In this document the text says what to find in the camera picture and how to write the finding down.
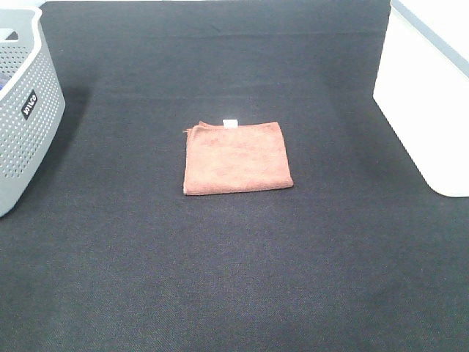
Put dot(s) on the orange towel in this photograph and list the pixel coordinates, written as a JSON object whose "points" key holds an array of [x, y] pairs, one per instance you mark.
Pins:
{"points": [[221, 160]]}

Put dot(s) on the white plastic bin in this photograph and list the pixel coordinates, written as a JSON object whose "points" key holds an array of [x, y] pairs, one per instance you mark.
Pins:
{"points": [[422, 88]]}

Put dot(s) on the grey perforated laundry basket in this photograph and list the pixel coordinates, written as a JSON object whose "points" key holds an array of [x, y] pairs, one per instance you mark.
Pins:
{"points": [[32, 103]]}

